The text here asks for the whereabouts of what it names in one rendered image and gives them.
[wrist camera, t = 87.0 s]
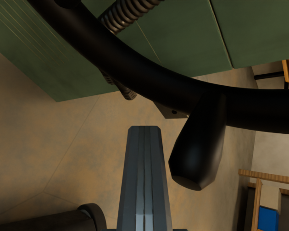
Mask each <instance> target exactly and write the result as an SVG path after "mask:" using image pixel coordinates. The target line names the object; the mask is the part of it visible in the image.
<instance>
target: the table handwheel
mask: <svg viewBox="0 0 289 231"><path fill-rule="evenodd" d="M27 2H28V3H29V4H30V5H31V6H32V7H33V8H34V9H35V10H36V11H37V12H38V13H39V14H40V15H41V17H42V18H43V19H44V20H45V21H46V22H47V23H48V24H49V25H50V26H51V27H52V28H53V29H54V30H55V31H56V32H57V33H58V34H59V35H60V36H61V37H62V38H63V39H64V40H65V41H67V42H68V43H69V44H70V45H71V46H72V47H73V48H74V49H75V50H76V51H77V52H78V53H80V54H81V55H82V56H83V57H84V58H86V59H87V60H88V61H90V62H91V63H92V64H93V65H95V66H96V67H97V68H99V69H100V70H101V71H103V72H104V73H105V74H107V75H108V76H110V77H111V78H113V79H114V80H116V81H117V82H119V83H120V84H122V85H123V86H125V87H127V88H128V89H130V90H132V91H134V92H136V93H137V94H139V95H141V96H143V97H145V98H147V99H149V100H151V101H153V102H155V103H157V104H160V105H162V106H164V107H167V108H169V109H172V110H174V111H177V112H180V113H182V114H185V115H188V116H189V115H190V114H191V112H192V111H193V109H194V108H195V106H196V105H197V103H198V102H199V100H200V98H201V96H202V94H203V93H204V92H206V91H211V90H214V91H218V92H221V93H223V94H224V95H225V96H226V97H227V99H228V106H227V122H226V125H227V126H230V127H236V128H242V129H248V130H254V131H261V132H272V133H281V134H289V89H255V88H239V87H231V86H225V85H219V84H214V83H209V82H204V81H201V80H197V79H194V78H190V77H187V76H184V75H182V74H179V73H176V72H174V71H171V70H169V69H167V68H165V67H162V66H161V65H158V64H156V63H155V62H153V61H151V60H149V59H148V58H146V57H144V56H142V55H141V54H140V53H138V52H137V51H135V50H133V49H132V48H131V47H129V46H128V45H126V44H125V43H124V42H123V41H121V40H120V39H119V38H118V37H116V36H115V35H114V34H113V33H112V32H111V31H110V30H108V29H107V28H106V27H105V26H104V25H103V24H102V23H101V22H100V21H99V20H98V19H97V18H96V17H95V16H94V15H93V14H92V13H91V12H90V11H89V10H88V8H87V7H86V6H85V5H84V4H83V3H82V2H81V0H27Z"/></svg>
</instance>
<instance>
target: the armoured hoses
mask: <svg viewBox="0 0 289 231"><path fill-rule="evenodd" d="M161 1H165V0H116V1H115V2H114V3H113V4H112V5H110V6H109V7H108V9H106V10H105V11H104V12H103V13H102V14H101V15H100V16H98V17H97V19H98V20H99V21H100V22H101V23H102V24H103V25H104V26H105V27H106V28H107V29H108V30H110V31H111V32H112V33H113V34H114V35H117V34H118V33H120V32H121V31H122V30H124V29H125V28H126V27H128V26H129V25H130V24H133V23H134V21H135V20H136V21H137V20H138V19H139V18H140V17H142V16H143V15H144V14H145V13H148V12H149V10H152V9H153V8H154V7H155V6H158V5H159V4H160V2H161ZM99 71H100V72H101V74H102V75H103V77H104V79H105V80H106V81H107V83H108V84H111V85H116V86H117V88H118V89H119V91H120V92H121V94H122V95H123V97H124V98H125V99H126V100H133V99H134V98H136V96H137V93H136V92H134V91H132V90H130V89H128V88H127V87H125V86H123V85H122V84H120V83H119V82H117V81H116V80H114V79H113V78H111V77H110V76H108V75H107V74H105V73H104V72H103V71H101V70H100V69H99Z"/></svg>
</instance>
